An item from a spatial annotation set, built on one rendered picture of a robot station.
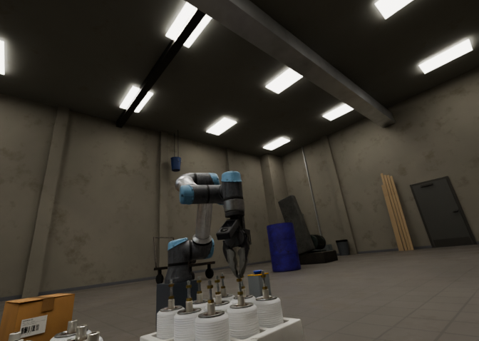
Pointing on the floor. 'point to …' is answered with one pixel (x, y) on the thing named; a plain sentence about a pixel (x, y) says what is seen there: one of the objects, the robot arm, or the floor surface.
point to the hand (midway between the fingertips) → (238, 272)
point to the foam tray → (290, 327)
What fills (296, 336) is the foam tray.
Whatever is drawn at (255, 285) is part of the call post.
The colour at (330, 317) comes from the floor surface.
